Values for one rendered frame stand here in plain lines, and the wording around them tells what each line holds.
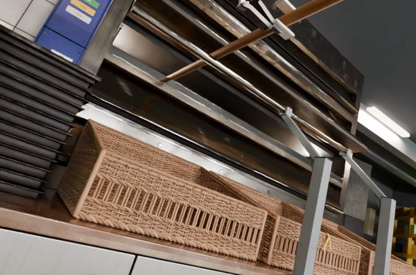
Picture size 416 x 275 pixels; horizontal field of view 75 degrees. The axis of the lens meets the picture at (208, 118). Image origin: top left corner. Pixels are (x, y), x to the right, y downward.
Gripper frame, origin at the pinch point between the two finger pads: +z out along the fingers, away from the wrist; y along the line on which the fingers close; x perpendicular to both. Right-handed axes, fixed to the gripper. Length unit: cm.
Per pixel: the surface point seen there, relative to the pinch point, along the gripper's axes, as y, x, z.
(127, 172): 49, -19, -18
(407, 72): -197, -106, 313
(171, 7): -21, -53, -17
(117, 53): 3, -68, -26
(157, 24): 3.5, -30.6, -23.3
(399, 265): 47, -21, 127
